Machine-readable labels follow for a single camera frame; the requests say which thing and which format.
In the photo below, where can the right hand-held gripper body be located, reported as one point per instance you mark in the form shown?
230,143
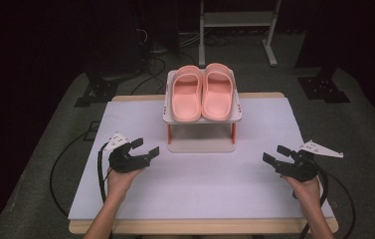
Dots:
302,164

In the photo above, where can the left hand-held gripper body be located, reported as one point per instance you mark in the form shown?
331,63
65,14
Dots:
125,161

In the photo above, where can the white shoe rack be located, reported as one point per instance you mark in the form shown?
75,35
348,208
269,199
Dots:
201,141

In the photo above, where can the pink rubber slipper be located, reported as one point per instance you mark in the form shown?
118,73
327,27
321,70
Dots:
186,96
218,93

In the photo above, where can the person's left hand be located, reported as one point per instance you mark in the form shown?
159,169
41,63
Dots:
122,182

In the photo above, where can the person's right hand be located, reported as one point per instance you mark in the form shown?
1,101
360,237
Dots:
304,191

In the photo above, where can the white table mat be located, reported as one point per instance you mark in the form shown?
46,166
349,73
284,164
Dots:
201,179

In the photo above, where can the black stand base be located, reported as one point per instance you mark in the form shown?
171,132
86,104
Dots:
324,88
102,88

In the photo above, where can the wooden table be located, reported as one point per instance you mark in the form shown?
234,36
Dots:
201,226

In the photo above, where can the white metal stand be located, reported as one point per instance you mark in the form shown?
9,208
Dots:
234,19

